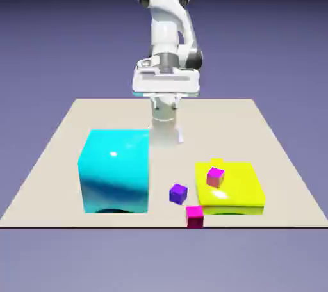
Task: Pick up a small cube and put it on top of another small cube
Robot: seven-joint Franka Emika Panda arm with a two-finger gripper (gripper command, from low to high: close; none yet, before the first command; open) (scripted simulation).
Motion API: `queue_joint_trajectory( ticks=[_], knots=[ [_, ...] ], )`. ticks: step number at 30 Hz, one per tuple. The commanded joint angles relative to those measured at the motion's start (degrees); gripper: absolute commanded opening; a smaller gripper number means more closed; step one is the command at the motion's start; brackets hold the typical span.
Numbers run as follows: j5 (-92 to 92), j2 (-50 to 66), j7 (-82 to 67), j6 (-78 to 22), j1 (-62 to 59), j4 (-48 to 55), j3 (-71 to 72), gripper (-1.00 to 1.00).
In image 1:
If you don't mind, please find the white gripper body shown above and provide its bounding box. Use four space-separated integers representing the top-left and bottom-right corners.
132 66 201 98

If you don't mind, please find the small magenta cube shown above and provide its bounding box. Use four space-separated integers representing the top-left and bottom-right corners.
206 166 226 188

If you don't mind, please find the small purple cube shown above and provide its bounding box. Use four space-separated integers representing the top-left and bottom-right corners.
168 183 188 206

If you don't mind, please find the small pink cube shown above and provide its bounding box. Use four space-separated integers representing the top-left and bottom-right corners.
185 205 205 229

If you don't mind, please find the large cyan box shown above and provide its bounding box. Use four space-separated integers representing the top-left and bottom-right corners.
77 129 150 214

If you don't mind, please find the large yellow box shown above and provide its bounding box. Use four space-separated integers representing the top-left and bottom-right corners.
194 161 267 216

